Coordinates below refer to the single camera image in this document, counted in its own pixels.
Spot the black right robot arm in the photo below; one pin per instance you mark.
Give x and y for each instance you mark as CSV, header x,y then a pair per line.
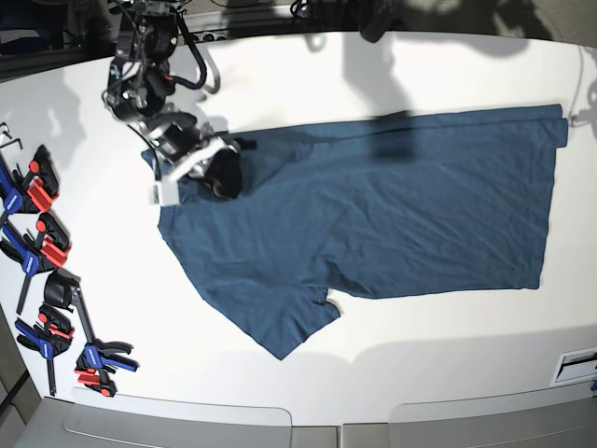
x,y
154,54

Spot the blue black bar clamp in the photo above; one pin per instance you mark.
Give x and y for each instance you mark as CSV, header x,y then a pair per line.
x,y
98,359

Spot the dark blue T-shirt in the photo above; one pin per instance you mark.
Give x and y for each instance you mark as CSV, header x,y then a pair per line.
x,y
379,209

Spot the blue red bar clamp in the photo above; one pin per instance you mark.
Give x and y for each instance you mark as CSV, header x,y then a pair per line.
x,y
33,193
47,252
50,337

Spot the grey chair back right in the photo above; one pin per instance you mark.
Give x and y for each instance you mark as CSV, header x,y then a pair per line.
x,y
555,417

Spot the grey chair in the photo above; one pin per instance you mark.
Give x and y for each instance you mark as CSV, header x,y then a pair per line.
x,y
58,423
555,417

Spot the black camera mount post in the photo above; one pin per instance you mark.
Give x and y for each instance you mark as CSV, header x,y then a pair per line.
x,y
376,17

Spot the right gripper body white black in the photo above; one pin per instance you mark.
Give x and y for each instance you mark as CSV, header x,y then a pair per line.
x,y
192,147

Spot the silver metal hook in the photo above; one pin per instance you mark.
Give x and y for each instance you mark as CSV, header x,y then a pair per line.
x,y
7,139

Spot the grey chair back left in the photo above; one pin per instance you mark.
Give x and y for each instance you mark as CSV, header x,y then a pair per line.
x,y
58,423

